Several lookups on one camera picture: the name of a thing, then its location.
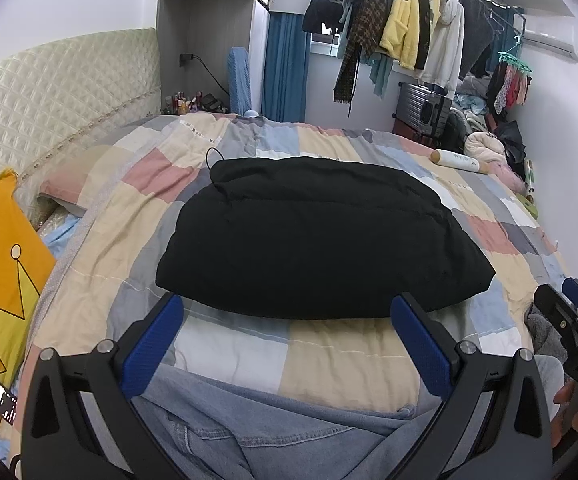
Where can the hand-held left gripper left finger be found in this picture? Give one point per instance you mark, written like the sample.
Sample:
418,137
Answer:
151,345

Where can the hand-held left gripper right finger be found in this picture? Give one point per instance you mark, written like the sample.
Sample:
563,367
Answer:
419,345

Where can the black padded jacket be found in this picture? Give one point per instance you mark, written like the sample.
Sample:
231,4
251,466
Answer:
319,235

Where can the pile of clothes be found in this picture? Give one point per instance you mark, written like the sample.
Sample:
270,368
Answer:
469,105

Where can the teal hanger with small clothes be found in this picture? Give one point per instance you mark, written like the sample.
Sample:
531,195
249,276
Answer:
509,85

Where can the dark hanging clothes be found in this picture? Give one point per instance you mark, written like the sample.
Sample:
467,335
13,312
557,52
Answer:
476,25

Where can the person's right hand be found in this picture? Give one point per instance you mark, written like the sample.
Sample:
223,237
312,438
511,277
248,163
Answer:
564,397

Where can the light grey cloth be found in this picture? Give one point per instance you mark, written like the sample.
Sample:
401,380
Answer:
549,380

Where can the patchwork checked blanket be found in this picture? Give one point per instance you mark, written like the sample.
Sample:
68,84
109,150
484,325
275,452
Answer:
319,360

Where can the green white bag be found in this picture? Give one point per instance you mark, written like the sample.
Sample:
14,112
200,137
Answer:
530,185

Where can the pink cloth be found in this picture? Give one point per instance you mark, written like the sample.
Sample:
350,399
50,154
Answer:
509,180

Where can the light blue bedsheet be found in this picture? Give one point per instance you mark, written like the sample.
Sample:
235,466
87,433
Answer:
59,232

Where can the blue denim jeans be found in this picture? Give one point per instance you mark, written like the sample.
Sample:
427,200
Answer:
269,435

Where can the yellow crown print pillow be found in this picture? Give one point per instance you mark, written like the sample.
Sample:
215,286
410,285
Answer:
4,260

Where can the white bolster pillow brown ends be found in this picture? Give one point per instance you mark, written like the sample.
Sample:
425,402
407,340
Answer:
461,161

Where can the cream plush cushion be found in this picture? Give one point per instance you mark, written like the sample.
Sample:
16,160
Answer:
486,147

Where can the pink grey pillow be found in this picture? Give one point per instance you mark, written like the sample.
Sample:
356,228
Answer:
74,180

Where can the grey suitcase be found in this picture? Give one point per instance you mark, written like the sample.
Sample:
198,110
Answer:
414,110

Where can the group of cosmetic bottles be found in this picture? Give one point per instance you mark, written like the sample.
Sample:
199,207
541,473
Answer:
181,105

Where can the white air conditioner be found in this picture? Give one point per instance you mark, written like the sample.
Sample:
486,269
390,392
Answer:
551,40

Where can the cream quilted headboard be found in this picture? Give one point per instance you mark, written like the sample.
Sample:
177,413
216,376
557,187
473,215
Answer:
44,100

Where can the teal hanging cloth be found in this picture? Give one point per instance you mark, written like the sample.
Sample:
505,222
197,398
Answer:
381,77

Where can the white hoodie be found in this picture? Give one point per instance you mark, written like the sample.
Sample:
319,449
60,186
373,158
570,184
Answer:
444,55

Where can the blue curtain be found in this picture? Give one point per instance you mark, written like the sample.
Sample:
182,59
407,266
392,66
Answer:
284,70

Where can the yellow fleece jacket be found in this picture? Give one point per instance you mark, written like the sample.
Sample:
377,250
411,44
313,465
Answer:
404,20

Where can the brown plaid scarf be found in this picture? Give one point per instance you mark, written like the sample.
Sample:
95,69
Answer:
364,20

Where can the black wall charger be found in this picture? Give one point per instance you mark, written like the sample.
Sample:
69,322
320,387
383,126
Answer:
185,58

